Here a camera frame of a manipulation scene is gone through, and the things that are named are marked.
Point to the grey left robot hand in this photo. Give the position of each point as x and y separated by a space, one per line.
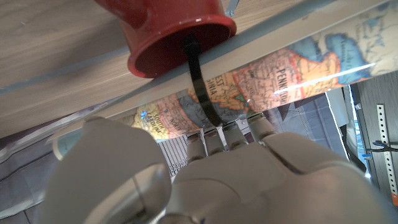
248 186

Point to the paper map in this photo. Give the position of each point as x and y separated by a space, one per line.
280 77

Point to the black band around map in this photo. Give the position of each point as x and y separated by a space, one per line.
199 87

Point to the red cup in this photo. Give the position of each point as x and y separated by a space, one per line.
149 21

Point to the white perforated metal strip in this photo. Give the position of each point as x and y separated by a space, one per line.
387 161

